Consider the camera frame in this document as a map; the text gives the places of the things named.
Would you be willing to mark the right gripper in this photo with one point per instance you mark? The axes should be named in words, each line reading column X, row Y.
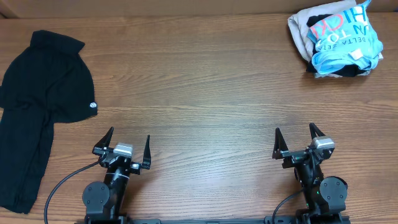
column 280, row 150

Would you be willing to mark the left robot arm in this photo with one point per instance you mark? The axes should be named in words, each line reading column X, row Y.
column 103, row 200

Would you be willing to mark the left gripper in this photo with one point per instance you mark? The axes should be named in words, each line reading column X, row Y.
column 135, row 167

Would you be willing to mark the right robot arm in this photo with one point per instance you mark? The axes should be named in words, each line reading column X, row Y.
column 324, row 196

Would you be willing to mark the beige folded garment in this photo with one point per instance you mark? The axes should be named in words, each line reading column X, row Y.
column 297, row 24

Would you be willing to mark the light blue printed t-shirt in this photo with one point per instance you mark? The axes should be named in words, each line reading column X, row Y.
column 343, row 39

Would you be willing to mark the black polo shirt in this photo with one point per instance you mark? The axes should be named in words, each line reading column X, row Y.
column 47, row 83

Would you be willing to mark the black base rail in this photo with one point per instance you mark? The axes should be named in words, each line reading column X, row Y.
column 265, row 220

